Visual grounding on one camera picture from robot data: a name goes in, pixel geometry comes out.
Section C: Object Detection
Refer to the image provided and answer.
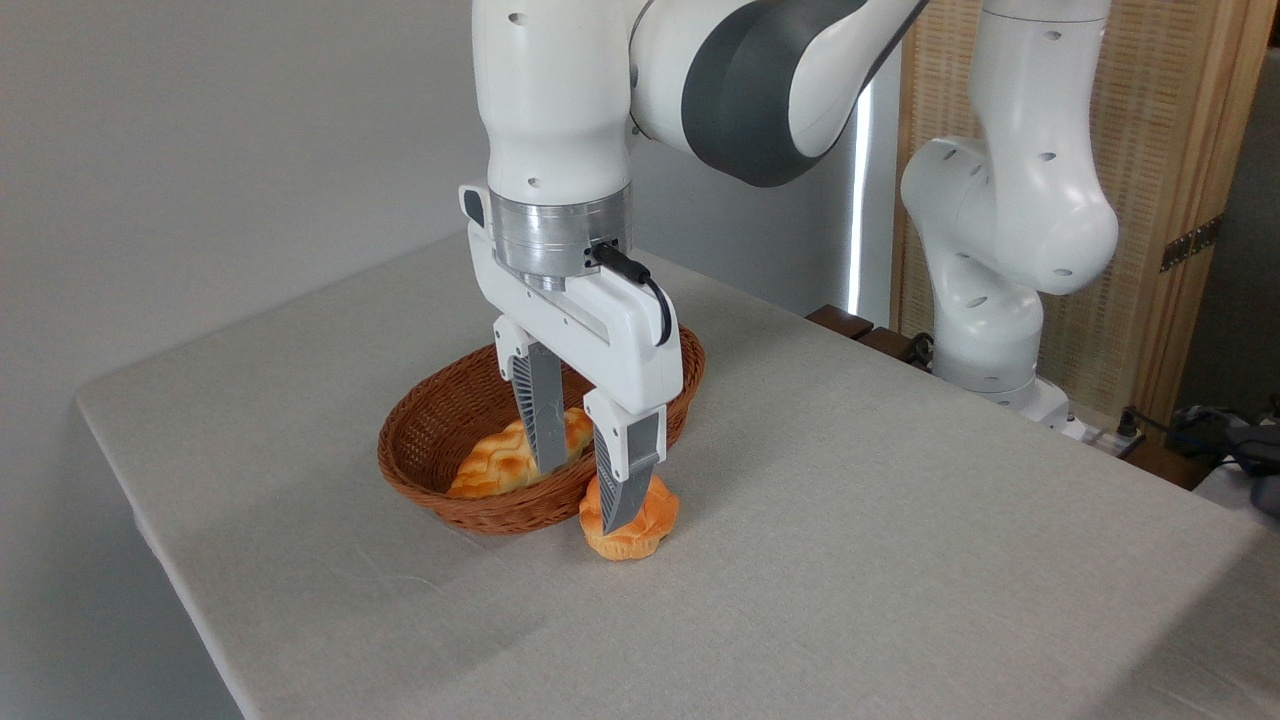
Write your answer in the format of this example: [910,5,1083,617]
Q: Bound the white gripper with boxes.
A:
[459,183,686,536]

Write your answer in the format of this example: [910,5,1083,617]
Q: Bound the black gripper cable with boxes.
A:
[590,240,676,348]

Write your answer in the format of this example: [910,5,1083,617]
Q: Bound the wooden rattan folding screen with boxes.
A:
[893,0,1280,431]

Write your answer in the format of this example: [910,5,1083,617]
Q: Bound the brown wicker basket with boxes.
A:
[377,325,707,536]

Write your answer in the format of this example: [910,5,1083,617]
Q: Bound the dark metal hinge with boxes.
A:
[1160,214,1224,273]

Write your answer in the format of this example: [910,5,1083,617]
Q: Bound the black device with cables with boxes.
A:
[1115,398,1280,518]

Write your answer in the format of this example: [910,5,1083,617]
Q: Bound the dark brown wooden block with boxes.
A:
[857,326,917,364]
[806,304,876,341]

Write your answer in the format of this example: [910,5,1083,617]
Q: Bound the braided golden bread loaf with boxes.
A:
[447,405,596,500]

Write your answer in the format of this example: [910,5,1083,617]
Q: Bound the orange muffin shaped bread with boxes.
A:
[578,472,681,562]

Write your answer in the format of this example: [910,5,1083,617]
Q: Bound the beige tablecloth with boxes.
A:
[75,235,1280,720]

